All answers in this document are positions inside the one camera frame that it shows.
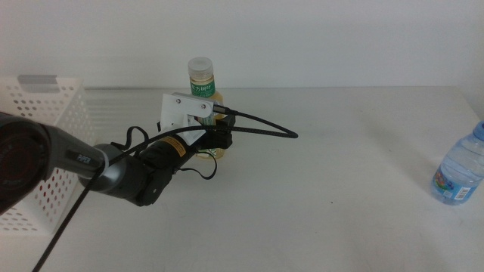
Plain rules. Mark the white perforated plastic basket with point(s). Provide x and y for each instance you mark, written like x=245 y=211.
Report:
x=72 y=106

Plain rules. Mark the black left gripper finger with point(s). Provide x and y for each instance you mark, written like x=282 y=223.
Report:
x=159 y=126
x=230 y=122

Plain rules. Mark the clear water bottle blue cap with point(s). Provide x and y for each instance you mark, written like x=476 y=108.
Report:
x=459 y=170

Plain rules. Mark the yellow tea bottle green label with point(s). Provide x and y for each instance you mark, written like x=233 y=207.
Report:
x=201 y=77

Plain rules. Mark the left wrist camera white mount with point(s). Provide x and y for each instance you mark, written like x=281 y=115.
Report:
x=177 y=109

